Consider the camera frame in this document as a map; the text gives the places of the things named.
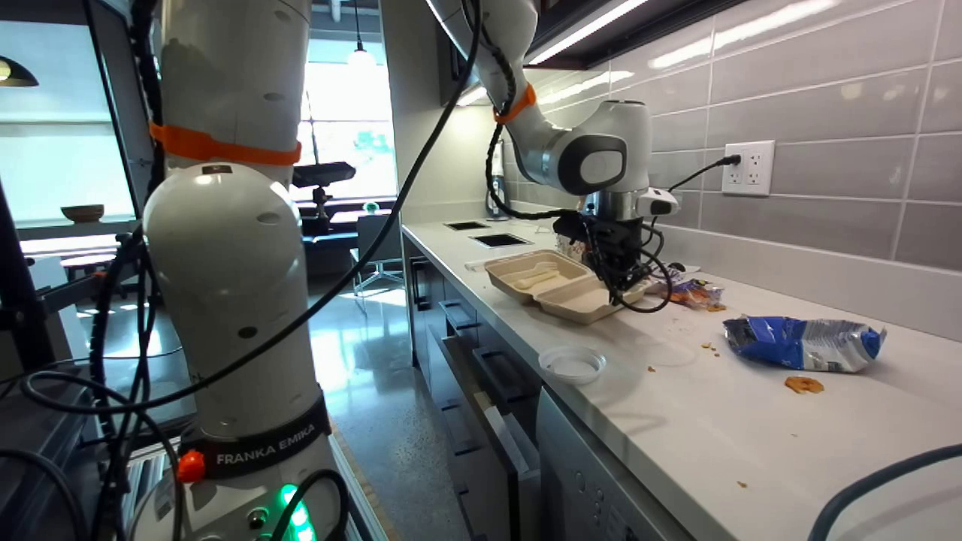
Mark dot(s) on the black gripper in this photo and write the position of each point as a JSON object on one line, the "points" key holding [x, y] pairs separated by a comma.
{"points": [[619, 238]]}

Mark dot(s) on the beige takeaway clamshell pack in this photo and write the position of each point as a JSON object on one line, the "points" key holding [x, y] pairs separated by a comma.
{"points": [[545, 281]]}

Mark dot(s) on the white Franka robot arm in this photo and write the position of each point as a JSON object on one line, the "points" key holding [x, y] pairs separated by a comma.
{"points": [[235, 302]]}

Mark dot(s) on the small black scoop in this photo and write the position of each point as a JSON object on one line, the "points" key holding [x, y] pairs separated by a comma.
{"points": [[679, 269]]}

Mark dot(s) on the orange purple snack wrapper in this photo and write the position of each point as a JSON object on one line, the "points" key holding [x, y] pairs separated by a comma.
{"points": [[695, 296]]}

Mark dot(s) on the dark cabinet drawer front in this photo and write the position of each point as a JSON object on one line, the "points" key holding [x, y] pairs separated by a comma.
{"points": [[471, 363]]}

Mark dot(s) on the blue chip bag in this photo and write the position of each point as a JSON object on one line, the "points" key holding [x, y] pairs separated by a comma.
{"points": [[801, 343]]}

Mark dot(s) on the dark dishwasher front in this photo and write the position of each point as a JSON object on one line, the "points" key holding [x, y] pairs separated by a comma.
{"points": [[590, 481]]}

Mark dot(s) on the orange chip piece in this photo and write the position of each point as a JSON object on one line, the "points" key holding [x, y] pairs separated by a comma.
{"points": [[805, 386]]}

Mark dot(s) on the grey office chair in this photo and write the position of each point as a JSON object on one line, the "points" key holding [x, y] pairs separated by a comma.
{"points": [[377, 244]]}

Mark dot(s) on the small dark bowl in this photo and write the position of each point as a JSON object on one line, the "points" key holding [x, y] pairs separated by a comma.
{"points": [[83, 211]]}

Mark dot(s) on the dark pendant lamp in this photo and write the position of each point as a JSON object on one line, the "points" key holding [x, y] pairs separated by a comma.
{"points": [[15, 75]]}

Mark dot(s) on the white wall outlet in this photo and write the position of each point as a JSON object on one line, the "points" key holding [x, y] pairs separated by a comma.
{"points": [[746, 166]]}

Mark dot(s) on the black camera on tripod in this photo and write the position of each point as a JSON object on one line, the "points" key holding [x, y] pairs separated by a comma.
{"points": [[319, 175]]}

